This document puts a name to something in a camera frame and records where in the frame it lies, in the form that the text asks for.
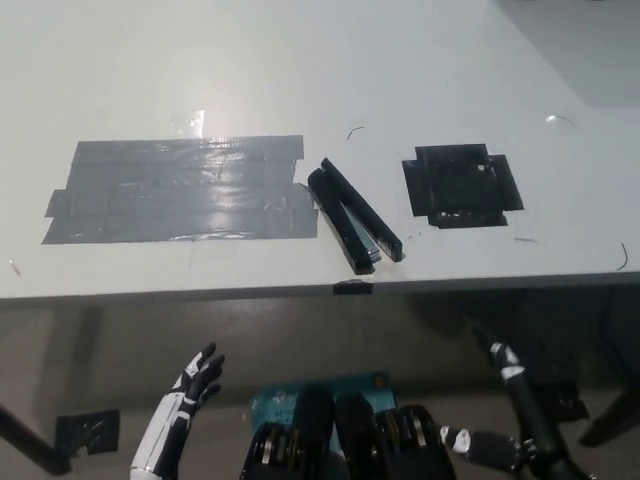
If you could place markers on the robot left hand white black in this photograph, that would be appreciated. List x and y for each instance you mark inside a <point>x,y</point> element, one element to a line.
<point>175,415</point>

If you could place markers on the robot right hand white black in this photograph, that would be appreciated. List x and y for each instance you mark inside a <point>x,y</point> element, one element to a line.
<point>537,440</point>

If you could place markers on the black stapler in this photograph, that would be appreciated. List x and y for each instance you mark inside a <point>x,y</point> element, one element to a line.
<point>350,215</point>

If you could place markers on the black table leg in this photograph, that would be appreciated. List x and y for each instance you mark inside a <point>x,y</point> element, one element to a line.
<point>35,445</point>
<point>615,420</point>

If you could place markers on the black floor tape patch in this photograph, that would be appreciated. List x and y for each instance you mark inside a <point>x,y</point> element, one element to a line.
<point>90,430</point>

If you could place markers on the small black tape strip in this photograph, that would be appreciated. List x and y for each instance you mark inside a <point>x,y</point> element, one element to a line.
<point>353,287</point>

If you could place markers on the black tape square patch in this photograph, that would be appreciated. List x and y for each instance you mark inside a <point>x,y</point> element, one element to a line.
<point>462,187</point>

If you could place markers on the grey duct tape patch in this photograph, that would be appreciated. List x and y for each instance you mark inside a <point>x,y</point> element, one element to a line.
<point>185,192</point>

